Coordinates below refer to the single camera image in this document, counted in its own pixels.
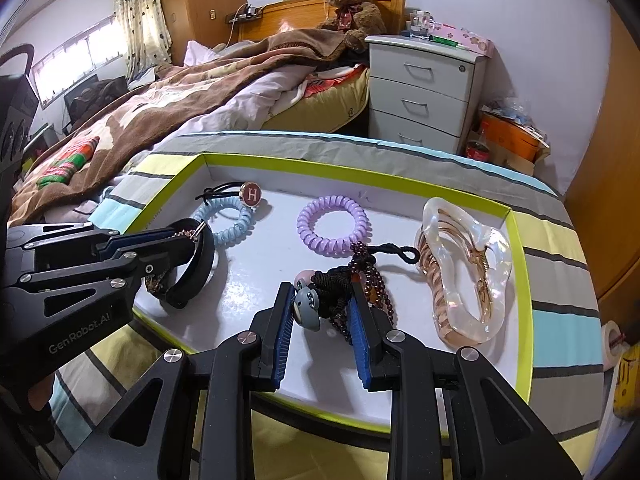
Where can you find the black chair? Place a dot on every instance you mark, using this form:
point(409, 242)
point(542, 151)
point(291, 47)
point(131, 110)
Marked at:
point(95, 97)

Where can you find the red patterned cloth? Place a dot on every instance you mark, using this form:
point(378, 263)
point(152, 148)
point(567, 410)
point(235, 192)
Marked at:
point(332, 82)

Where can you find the black rhinestone hair clip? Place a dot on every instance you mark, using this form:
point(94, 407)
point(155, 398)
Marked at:
point(196, 275)

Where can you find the yellow mattress sheet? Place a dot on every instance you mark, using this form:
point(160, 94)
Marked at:
point(320, 110)

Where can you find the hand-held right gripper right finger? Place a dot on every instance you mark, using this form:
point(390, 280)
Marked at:
point(357, 342)

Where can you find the dotted curtain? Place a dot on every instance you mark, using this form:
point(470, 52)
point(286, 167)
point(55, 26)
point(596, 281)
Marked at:
point(142, 25)

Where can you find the white drawer nightstand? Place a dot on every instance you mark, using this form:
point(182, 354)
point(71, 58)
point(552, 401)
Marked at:
point(420, 105)

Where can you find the yellow bag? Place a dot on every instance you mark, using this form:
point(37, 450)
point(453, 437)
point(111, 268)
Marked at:
point(629, 385)

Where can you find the pearly pink hair claw clip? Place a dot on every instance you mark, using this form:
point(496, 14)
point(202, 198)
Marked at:
point(460, 321)

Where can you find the brown patterned blanket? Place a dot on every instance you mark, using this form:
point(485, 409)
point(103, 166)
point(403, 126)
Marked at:
point(150, 105)

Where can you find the orange storage box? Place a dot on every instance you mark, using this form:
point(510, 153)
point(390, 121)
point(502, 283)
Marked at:
point(510, 135)

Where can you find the red label bottle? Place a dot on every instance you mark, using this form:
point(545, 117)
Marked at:
point(477, 150)

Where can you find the wooden door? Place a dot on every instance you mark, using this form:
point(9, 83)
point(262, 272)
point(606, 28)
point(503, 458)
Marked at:
point(610, 160)

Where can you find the clear containers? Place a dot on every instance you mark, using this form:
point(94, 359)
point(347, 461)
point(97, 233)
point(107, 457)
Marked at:
point(420, 24)

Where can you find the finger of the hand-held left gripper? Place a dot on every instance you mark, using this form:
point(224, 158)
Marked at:
point(150, 256)
point(140, 237)

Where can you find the toilet paper roll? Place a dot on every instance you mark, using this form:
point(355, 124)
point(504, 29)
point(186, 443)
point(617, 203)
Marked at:
point(612, 340)

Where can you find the pink tissue box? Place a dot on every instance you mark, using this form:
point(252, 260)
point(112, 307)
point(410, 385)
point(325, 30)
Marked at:
point(470, 40)

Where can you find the wooden bed headboard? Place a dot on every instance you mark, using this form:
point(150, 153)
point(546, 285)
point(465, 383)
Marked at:
point(295, 15)

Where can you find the green-edged white tray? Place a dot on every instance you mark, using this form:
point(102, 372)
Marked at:
point(400, 220)

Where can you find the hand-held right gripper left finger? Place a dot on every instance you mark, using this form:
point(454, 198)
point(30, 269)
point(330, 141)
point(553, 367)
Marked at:
point(282, 332)

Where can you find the window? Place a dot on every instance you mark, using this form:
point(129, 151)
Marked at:
point(75, 55)

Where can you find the brown teddy bear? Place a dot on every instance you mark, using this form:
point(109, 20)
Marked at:
point(357, 15)

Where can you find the red green knitted cloth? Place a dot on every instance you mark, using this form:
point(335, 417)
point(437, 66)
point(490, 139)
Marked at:
point(70, 162)

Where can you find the power strip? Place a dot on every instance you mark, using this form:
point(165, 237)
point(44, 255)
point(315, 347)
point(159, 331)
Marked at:
point(245, 14)

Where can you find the wooden wardrobe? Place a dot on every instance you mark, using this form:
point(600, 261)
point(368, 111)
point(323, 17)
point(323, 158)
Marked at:
point(200, 0)

